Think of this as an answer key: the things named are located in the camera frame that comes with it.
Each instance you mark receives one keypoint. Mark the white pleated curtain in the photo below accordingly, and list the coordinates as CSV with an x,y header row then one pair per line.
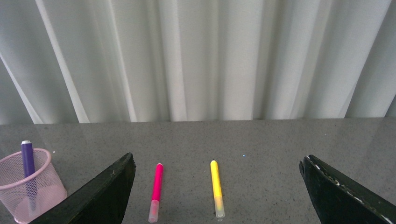
x,y
91,61

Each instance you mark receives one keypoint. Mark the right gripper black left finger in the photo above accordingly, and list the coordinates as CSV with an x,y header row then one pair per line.
x,y
103,200

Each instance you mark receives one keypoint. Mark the pink marker pen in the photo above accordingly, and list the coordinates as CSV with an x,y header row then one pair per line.
x,y
156,194

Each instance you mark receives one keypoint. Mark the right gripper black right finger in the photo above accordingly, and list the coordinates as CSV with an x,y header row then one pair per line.
x,y
338,199

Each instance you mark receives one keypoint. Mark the pink mesh pen cup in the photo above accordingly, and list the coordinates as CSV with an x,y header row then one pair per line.
x,y
13,191

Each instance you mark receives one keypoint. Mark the yellow marker pen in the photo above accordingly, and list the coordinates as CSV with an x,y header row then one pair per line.
x,y
217,192

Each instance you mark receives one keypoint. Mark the purple marker pen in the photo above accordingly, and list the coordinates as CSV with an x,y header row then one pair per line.
x,y
29,169

